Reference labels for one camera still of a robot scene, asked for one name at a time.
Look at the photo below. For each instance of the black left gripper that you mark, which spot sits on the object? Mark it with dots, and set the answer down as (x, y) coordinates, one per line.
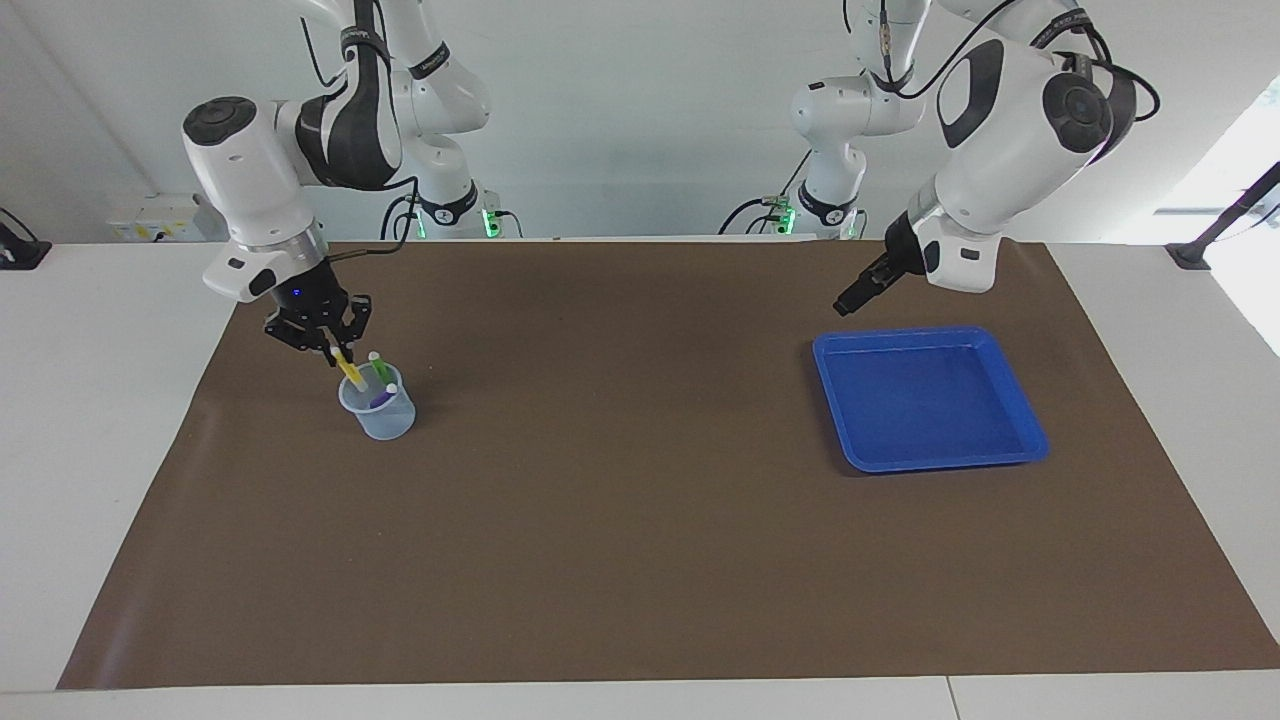
(905, 250)

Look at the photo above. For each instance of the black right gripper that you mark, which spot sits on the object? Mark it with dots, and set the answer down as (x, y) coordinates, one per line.
(310, 295)

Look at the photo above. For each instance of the yellow pen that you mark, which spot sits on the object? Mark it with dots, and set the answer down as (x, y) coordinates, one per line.
(350, 374)

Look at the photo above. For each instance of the green pen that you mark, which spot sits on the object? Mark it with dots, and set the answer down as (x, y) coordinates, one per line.
(378, 368)

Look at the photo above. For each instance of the purple pen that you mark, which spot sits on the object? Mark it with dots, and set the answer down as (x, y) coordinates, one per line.
(383, 398)

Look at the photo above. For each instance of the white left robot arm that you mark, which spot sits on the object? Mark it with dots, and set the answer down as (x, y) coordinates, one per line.
(1010, 150)

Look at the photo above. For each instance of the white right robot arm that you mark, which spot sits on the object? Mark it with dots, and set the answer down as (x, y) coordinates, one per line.
(240, 170)

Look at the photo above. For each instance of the clear plastic cup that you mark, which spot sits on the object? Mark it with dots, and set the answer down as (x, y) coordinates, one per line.
(385, 420)

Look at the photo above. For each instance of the blue plastic tray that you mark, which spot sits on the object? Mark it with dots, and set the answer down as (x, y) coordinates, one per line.
(930, 400)

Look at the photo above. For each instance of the brown table mat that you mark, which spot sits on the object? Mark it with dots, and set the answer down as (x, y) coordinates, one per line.
(640, 520)

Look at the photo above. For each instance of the black stand with pole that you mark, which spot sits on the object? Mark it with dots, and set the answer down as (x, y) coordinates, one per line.
(1190, 254)

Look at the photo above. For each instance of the white wall power strip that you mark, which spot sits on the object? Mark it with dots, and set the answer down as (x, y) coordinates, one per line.
(150, 222)

